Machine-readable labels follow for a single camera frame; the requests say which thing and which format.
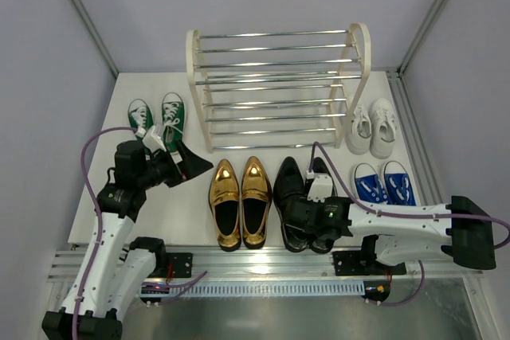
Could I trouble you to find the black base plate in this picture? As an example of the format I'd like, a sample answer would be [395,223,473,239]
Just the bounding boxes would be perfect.
[149,252,193,279]
[332,251,406,276]

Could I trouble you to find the right side aluminium rail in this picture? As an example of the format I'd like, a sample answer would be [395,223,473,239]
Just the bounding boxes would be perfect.
[386,68,445,205]

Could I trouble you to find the gold loafer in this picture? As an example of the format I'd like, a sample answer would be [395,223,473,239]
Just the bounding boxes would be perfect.
[209,158,242,252]
[241,156,273,249]

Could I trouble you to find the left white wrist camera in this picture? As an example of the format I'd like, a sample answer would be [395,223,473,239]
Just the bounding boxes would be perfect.
[135,124,167,154]

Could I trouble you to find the right aluminium frame post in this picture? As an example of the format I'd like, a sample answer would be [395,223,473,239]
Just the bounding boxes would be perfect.
[397,0,449,76]

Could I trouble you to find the right blue canvas sneaker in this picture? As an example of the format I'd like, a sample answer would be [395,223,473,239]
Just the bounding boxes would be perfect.
[382,161,417,206]

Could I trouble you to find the aluminium mounting rail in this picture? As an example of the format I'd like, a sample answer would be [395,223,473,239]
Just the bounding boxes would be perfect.
[48,246,484,282]

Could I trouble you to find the green canvas sneaker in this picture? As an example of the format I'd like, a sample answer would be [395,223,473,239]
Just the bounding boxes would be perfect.
[127,99,154,132]
[161,92,186,153]

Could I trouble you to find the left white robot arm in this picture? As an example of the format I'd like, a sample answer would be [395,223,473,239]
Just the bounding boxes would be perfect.
[41,140,213,339]

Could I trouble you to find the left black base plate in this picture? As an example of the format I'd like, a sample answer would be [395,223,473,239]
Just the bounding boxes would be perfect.
[149,252,193,279]

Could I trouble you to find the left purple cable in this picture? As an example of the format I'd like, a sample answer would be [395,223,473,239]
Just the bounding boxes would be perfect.
[71,126,208,340]

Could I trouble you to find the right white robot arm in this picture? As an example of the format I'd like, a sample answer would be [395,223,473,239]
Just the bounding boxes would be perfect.
[282,196,496,270]

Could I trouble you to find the aluminium frame post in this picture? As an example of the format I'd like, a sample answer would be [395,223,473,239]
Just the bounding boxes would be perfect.
[69,0,120,78]
[397,0,449,76]

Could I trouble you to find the left aluminium frame post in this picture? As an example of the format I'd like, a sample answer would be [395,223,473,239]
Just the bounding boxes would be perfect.
[69,0,120,78]

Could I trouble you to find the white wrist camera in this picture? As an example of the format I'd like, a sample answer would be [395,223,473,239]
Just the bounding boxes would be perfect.
[306,171,334,202]
[135,124,167,154]

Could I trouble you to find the black leather shoe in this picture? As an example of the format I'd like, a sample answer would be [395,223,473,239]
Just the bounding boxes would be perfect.
[273,156,308,252]
[304,157,335,254]

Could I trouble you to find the white sneaker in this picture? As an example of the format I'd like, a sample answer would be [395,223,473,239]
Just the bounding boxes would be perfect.
[369,98,398,159]
[346,104,372,155]

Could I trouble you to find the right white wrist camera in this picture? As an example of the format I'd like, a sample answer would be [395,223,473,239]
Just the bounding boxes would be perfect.
[306,171,334,202]

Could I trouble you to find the white shoe rack chrome bars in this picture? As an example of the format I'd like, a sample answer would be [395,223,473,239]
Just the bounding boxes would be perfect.
[186,22,371,152]

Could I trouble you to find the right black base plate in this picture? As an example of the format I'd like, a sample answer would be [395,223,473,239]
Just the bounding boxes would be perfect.
[332,251,406,276]

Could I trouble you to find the slotted grey cable duct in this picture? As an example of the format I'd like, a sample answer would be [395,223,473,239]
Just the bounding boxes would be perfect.
[138,279,365,299]

